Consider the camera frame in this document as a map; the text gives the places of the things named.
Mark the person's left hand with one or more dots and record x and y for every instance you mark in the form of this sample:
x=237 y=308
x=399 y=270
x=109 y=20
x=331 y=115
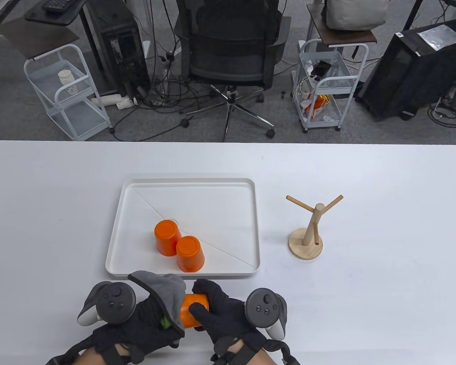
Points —
x=148 y=319

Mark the person's right hand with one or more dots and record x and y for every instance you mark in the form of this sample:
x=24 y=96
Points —
x=224 y=308

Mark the orange plastic cup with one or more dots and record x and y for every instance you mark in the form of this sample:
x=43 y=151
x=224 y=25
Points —
x=190 y=251
x=166 y=234
x=193 y=310

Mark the green hand towel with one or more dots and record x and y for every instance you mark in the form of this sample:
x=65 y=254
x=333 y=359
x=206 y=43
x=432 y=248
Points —
x=167 y=292

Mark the grey hand controller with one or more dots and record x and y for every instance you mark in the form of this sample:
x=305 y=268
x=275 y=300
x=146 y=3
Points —
x=266 y=306
x=112 y=302

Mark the person's right forearm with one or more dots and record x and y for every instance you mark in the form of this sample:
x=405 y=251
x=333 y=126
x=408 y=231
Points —
x=262 y=359

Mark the person's left forearm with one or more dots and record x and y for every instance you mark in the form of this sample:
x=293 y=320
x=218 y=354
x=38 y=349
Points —
x=91 y=357

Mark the wooden cup rack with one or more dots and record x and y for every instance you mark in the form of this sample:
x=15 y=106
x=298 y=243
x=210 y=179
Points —
x=306 y=247

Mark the white rectangular tray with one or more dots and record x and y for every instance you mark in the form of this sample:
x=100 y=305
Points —
x=197 y=205

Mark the orange snack packet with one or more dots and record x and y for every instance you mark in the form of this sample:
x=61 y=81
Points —
x=316 y=106

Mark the white power strip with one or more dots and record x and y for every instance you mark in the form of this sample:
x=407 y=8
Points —
x=110 y=100

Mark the white patterned container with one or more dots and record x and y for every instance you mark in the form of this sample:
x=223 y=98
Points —
x=67 y=81

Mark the black office chair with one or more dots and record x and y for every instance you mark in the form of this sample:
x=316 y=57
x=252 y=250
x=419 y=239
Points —
x=228 y=57

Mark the black power adapter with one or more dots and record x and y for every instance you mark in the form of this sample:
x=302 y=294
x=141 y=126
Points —
x=321 y=69

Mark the black computer tower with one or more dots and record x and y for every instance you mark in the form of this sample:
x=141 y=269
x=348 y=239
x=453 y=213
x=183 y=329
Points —
x=117 y=45
x=410 y=76

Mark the brown wooden board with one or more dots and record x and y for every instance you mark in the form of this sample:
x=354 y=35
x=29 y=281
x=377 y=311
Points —
x=345 y=36
x=34 y=40

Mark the dark keyboard shelf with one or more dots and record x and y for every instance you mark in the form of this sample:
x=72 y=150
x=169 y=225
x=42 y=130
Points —
x=57 y=17

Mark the grey fabric bag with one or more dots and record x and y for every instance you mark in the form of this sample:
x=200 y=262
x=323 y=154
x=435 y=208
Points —
x=355 y=15

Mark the black keyboard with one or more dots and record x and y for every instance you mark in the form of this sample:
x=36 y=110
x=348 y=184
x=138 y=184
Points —
x=56 y=4

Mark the silver foil bag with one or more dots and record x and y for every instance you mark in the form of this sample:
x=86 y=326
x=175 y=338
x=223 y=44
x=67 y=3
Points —
x=440 y=38

